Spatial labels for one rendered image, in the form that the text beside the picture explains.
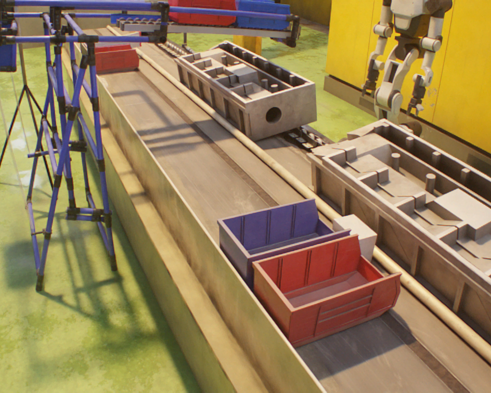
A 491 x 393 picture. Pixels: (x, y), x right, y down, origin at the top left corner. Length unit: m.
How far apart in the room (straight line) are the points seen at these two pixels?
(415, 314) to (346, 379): 0.31
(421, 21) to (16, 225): 2.99
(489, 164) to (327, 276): 2.91
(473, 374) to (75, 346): 1.64
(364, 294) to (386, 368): 0.18
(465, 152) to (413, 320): 3.03
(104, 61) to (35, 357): 1.98
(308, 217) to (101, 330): 1.21
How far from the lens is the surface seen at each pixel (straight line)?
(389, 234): 1.45
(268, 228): 1.40
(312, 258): 1.25
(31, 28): 8.31
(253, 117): 2.12
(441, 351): 1.26
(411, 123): 3.89
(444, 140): 4.36
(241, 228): 1.35
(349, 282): 1.37
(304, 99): 2.22
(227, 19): 2.34
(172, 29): 2.26
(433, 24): 3.40
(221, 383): 1.69
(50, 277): 2.64
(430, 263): 1.35
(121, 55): 3.34
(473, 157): 4.18
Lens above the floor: 1.61
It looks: 29 degrees down
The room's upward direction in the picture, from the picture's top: 2 degrees clockwise
